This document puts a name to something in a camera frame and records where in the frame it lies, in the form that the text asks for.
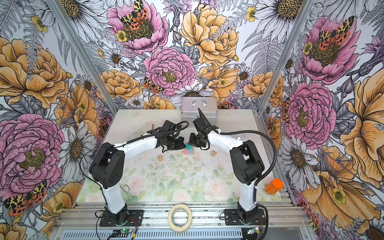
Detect orange pill bottle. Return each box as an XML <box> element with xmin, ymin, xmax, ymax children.
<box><xmin>265</xmin><ymin>179</ymin><xmax>284</xmax><ymax>195</ymax></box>

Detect metal scissors tongs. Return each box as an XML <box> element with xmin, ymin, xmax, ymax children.
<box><xmin>120</xmin><ymin>184</ymin><xmax>131</xmax><ymax>193</ymax></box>

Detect silver aluminium first aid case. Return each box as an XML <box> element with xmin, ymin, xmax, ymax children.
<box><xmin>181</xmin><ymin>97</ymin><xmax>218</xmax><ymax>125</ymax></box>

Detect masking tape roll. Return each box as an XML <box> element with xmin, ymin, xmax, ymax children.
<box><xmin>167</xmin><ymin>204</ymin><xmax>193</xmax><ymax>233</ymax></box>

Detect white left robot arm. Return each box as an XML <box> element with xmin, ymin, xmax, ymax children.
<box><xmin>89</xmin><ymin>120</ymin><xmax>189</xmax><ymax>227</ymax></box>

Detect aluminium corner frame post left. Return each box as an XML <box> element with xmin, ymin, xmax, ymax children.
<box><xmin>47</xmin><ymin>1</ymin><xmax>119</xmax><ymax>116</ymax></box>

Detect aluminium corner frame post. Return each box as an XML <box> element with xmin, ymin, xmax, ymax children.
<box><xmin>47</xmin><ymin>1</ymin><xmax>119</xmax><ymax>116</ymax></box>
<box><xmin>257</xmin><ymin>0</ymin><xmax>316</xmax><ymax>115</ymax></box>

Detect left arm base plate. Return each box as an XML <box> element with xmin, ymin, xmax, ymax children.
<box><xmin>100</xmin><ymin>209</ymin><xmax>144</xmax><ymax>227</ymax></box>

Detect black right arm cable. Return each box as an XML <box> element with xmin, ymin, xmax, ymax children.
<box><xmin>197</xmin><ymin>107</ymin><xmax>278</xmax><ymax>240</ymax></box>

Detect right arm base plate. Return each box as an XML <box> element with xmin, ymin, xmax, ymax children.
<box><xmin>224</xmin><ymin>208</ymin><xmax>267</xmax><ymax>226</ymax></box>

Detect aluminium corner frame post right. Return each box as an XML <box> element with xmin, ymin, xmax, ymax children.
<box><xmin>257</xmin><ymin>0</ymin><xmax>316</xmax><ymax>115</ymax></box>

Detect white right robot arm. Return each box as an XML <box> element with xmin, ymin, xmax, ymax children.
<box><xmin>189</xmin><ymin>113</ymin><xmax>269</xmax><ymax>224</ymax></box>

